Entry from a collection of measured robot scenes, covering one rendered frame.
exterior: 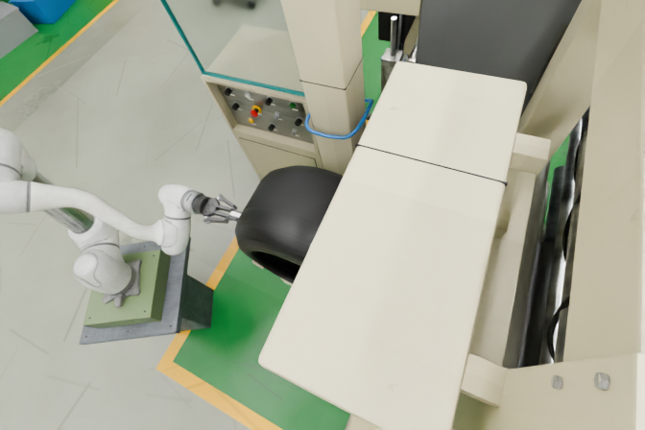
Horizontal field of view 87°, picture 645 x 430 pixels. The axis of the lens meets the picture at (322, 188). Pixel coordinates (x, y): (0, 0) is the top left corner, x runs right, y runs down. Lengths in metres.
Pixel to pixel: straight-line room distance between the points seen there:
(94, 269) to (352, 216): 1.39
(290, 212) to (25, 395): 2.57
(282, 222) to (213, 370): 1.67
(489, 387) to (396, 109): 0.45
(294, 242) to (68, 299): 2.49
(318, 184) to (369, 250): 0.49
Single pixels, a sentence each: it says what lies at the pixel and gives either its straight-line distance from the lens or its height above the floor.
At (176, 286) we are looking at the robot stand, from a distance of 1.95.
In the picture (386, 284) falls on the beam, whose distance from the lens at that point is 0.50.
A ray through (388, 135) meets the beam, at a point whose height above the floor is 1.78.
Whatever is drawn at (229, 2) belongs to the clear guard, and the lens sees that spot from 1.35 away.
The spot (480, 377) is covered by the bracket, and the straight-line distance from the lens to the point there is 0.55.
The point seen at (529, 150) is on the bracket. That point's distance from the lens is 0.71.
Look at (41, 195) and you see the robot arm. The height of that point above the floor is 1.47.
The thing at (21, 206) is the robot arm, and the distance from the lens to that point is 1.40.
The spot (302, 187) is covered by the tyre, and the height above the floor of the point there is 1.45.
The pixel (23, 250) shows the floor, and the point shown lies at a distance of 3.73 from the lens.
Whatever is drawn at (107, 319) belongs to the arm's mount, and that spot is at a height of 0.75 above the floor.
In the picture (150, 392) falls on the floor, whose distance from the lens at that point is 2.68.
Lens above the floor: 2.27
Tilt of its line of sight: 59 degrees down
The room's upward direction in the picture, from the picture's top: 16 degrees counter-clockwise
